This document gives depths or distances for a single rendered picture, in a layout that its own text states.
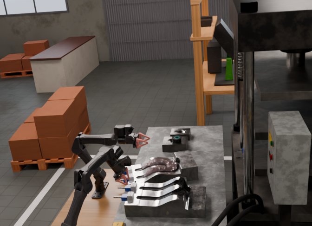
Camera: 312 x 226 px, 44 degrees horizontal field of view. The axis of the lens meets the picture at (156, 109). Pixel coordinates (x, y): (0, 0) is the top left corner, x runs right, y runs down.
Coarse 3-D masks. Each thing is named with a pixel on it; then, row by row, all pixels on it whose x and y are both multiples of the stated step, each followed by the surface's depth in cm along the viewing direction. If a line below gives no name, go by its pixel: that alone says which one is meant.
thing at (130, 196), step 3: (129, 192) 250; (132, 192) 250; (123, 195) 250; (126, 195) 249; (129, 195) 247; (132, 195) 247; (123, 198) 248; (126, 198) 248; (129, 198) 247; (132, 198) 247
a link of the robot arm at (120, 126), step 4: (116, 128) 254; (120, 128) 252; (124, 128) 254; (116, 132) 255; (120, 132) 253; (124, 132) 255; (116, 136) 258; (108, 140) 256; (112, 140) 255; (116, 140) 258; (112, 144) 256
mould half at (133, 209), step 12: (144, 192) 254; (156, 192) 254; (168, 192) 247; (192, 192) 254; (204, 192) 253; (132, 204) 242; (144, 204) 242; (156, 204) 241; (168, 204) 238; (180, 204) 236; (192, 204) 242; (204, 204) 241; (132, 216) 245; (144, 216) 244; (156, 216) 242; (168, 216) 241; (180, 216) 240; (192, 216) 239; (204, 216) 237
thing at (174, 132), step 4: (180, 128) 349; (184, 128) 349; (188, 128) 348; (172, 132) 343; (176, 132) 345; (180, 132) 346; (184, 132) 340; (188, 132) 340; (188, 136) 337; (188, 140) 338
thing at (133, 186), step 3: (132, 183) 260; (135, 183) 259; (126, 186) 260; (129, 186) 259; (132, 186) 257; (135, 186) 256; (126, 189) 258; (129, 189) 258; (132, 189) 257; (135, 189) 257
